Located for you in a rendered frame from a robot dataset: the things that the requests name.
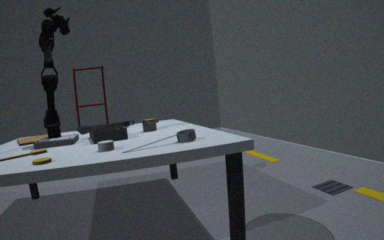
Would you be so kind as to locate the wooden spatula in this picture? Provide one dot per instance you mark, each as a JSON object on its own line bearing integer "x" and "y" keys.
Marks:
{"x": 36, "y": 152}

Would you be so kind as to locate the wooden cutting board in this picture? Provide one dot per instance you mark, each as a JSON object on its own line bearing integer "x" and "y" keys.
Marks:
{"x": 30, "y": 140}

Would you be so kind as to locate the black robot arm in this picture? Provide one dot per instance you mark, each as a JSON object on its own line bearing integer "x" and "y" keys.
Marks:
{"x": 50, "y": 82}

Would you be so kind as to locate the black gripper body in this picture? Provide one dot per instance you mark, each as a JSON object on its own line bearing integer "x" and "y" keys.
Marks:
{"x": 49, "y": 13}

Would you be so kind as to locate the olive yellow flat disc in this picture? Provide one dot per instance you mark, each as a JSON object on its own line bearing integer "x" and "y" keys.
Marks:
{"x": 41, "y": 161}

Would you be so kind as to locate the grey saucepan with long handle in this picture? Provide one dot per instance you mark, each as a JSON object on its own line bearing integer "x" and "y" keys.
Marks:
{"x": 182, "y": 137}

